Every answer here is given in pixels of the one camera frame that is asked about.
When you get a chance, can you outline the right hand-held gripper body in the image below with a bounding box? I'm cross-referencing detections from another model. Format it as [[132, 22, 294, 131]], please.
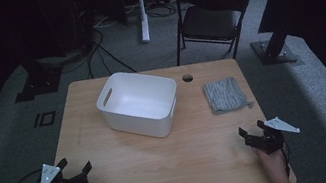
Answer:
[[241, 113, 304, 159]]

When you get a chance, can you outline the grey knitted cloth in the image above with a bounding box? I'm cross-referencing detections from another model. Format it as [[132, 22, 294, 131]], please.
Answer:
[[201, 73, 255, 118]]

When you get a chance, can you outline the white plastic bin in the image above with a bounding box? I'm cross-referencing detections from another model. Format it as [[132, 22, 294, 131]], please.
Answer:
[[90, 62, 187, 149]]

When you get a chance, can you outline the person's right hand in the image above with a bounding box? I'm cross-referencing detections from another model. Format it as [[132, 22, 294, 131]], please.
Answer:
[[251, 142, 294, 183]]

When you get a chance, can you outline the black metal stand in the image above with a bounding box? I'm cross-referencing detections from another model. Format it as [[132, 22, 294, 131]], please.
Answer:
[[245, 11, 304, 74], [7, 53, 68, 104]]

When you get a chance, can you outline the black folding chair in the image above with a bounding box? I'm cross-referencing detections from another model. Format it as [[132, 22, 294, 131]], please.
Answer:
[[164, 0, 261, 71]]

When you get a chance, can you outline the dark equipment rack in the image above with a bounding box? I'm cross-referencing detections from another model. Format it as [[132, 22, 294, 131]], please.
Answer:
[[65, 0, 101, 54]]

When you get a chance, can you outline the right hand-held gripper cable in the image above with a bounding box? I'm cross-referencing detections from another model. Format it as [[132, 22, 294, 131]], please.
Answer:
[[280, 145, 296, 179]]

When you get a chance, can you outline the black floor cable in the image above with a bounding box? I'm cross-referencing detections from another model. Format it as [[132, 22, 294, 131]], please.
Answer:
[[78, 27, 114, 81], [91, 34, 138, 80]]

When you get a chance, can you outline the white floor cable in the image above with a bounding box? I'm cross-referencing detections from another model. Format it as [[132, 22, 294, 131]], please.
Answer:
[[91, 12, 122, 30]]

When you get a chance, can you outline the black cable coil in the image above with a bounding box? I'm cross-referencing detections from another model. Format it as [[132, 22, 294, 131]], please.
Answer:
[[143, 0, 180, 21]]

